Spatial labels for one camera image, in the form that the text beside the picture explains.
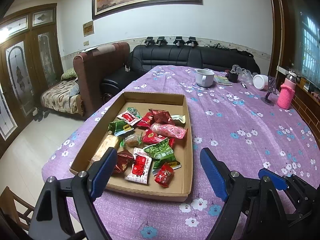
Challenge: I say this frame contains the green candy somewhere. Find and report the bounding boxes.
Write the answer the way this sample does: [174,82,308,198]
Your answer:
[120,134,142,147]

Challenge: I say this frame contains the small red candy packet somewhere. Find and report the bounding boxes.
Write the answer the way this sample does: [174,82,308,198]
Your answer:
[155,163,174,188]

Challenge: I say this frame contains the red white snack packet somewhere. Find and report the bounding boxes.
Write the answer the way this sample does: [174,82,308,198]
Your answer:
[124,147,152,185]

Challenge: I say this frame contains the purple floral tablecloth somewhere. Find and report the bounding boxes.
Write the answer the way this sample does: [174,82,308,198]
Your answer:
[41,64,320,240]

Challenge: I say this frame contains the green snack packet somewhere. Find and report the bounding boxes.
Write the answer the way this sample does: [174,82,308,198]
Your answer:
[143,138,177,170]

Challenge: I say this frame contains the pink snack packet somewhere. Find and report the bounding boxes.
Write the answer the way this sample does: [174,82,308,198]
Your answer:
[150,123,187,139]

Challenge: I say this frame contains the cardboard tray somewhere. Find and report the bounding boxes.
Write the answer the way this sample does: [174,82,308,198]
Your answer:
[69,91,194,203]

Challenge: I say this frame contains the pink knitted bottle sleeve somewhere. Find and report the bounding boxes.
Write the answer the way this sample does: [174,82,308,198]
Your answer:
[277,84,296,109]

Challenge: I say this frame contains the patterned daybed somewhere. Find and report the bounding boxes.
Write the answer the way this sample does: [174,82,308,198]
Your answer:
[41,68,85,116]

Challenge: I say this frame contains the grey phone stand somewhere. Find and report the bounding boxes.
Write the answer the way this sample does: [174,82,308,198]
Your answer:
[260,76,276,106]

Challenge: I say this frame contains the white jar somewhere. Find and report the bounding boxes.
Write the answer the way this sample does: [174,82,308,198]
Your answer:
[253,74,268,90]

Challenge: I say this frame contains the small green booklet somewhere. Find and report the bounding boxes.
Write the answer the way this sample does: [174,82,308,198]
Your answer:
[214,75,232,86]

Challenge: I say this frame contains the small black container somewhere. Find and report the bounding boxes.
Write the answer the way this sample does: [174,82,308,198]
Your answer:
[226,70,239,83]

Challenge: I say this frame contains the clear plastic cup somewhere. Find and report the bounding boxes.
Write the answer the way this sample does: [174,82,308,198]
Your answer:
[231,64,253,85]

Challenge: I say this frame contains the white mug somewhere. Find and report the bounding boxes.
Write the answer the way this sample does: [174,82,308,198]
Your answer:
[195,69,215,88]

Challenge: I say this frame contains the brown armchair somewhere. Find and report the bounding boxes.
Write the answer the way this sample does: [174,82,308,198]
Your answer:
[73,42,130,118]

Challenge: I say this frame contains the black leather sofa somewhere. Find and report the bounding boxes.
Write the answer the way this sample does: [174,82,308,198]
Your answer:
[100,43,261,103]

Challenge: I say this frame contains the wooden glass door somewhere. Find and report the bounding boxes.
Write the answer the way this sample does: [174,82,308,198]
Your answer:
[1,3,63,154]

